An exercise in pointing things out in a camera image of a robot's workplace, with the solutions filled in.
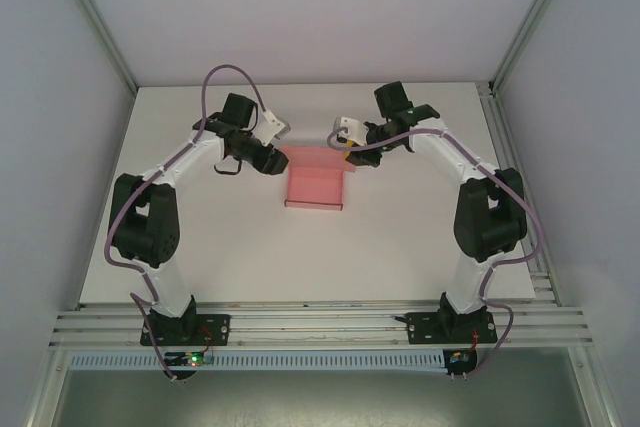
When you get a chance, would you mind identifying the pink paper box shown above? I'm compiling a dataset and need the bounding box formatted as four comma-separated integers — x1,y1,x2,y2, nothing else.
282,143,359,213

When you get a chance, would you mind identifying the circuit board with green light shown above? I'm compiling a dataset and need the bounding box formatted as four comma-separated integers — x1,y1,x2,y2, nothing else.
164,351,216,369

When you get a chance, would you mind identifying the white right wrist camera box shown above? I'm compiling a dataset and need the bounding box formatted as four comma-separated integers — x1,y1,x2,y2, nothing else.
331,116,370,145

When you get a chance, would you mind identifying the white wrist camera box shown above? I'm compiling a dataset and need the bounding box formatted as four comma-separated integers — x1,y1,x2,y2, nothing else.
256,113,292,146
331,116,370,145

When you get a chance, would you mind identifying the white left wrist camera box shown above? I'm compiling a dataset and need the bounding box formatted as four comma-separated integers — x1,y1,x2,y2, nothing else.
256,113,292,146

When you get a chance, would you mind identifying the aluminium mounting rail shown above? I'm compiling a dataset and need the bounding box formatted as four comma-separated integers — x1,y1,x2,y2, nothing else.
47,298,597,351

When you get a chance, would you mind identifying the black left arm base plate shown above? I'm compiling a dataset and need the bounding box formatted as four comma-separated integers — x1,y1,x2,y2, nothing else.
139,313,232,348

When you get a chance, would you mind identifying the aluminium frame post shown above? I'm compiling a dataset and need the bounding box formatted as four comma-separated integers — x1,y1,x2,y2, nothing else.
486,0,577,96
48,0,139,94

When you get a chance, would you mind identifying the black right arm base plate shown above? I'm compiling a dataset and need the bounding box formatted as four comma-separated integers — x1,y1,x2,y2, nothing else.
394,311,499,347

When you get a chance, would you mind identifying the white slotted cable duct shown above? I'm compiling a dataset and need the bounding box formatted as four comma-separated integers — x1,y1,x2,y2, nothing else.
69,350,447,373

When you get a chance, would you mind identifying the aluminium side rail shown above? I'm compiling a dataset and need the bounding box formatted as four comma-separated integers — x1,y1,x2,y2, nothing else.
478,83,562,306

